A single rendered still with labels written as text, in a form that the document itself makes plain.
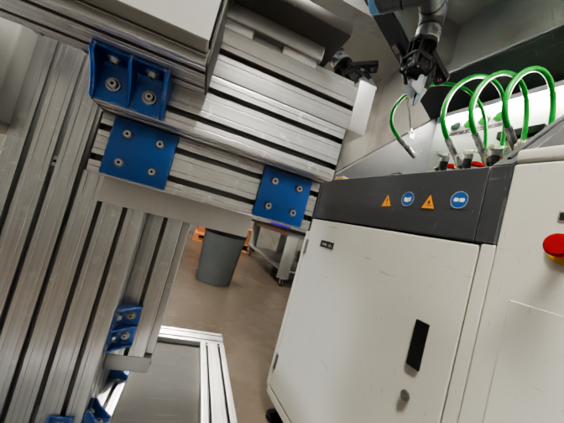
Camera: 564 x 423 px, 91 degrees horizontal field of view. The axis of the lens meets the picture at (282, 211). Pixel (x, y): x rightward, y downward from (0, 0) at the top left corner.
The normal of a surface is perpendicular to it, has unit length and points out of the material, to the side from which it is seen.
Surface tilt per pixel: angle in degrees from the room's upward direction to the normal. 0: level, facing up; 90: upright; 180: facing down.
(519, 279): 90
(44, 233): 90
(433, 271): 90
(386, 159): 90
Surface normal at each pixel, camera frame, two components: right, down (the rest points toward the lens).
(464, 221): -0.88, -0.26
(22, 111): 0.29, 0.02
